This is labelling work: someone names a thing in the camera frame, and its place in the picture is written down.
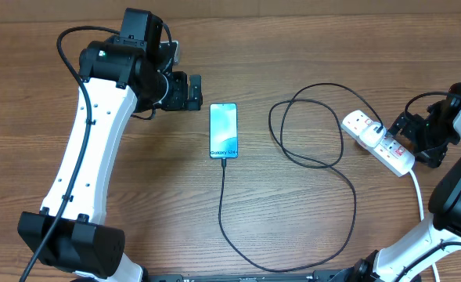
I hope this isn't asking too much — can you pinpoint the white power strip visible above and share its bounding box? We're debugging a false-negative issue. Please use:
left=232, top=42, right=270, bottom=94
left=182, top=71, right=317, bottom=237
left=341, top=110, right=415, bottom=177

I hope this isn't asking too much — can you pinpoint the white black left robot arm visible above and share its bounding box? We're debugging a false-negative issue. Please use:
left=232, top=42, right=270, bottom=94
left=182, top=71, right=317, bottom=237
left=17, top=8, right=203, bottom=281

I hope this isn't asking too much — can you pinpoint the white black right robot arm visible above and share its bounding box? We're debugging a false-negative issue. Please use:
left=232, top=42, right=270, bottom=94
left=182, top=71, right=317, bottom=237
left=333, top=82, right=461, bottom=281

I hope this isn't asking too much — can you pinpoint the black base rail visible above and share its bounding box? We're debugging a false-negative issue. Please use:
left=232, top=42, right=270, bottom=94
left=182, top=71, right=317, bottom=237
left=145, top=267, right=353, bottom=282

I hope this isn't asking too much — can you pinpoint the white charger plug adapter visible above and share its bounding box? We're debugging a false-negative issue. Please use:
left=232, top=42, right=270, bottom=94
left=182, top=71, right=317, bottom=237
left=358, top=122, right=387, bottom=148

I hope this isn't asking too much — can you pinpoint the Samsung Galaxy smartphone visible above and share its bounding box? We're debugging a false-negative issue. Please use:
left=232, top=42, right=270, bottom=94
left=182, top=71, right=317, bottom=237
left=209, top=103, right=238, bottom=159

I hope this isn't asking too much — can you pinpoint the white power strip cord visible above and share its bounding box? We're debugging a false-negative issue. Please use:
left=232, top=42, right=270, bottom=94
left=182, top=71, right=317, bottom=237
left=409, top=170, right=441, bottom=282

